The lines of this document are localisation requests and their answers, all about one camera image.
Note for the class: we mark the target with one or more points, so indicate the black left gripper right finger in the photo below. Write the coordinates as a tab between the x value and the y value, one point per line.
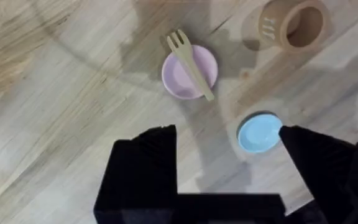
325	168

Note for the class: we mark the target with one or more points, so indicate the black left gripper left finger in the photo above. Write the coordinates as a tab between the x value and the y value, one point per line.
141	174

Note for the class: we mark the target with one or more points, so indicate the wooden fork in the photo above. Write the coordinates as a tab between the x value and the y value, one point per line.
189	60

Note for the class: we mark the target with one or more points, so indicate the light blue plate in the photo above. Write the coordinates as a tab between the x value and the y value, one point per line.
259	133

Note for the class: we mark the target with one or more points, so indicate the pink plate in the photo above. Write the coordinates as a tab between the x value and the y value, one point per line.
179	76

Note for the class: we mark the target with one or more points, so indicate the tan utensil container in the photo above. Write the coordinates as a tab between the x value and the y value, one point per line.
292	26

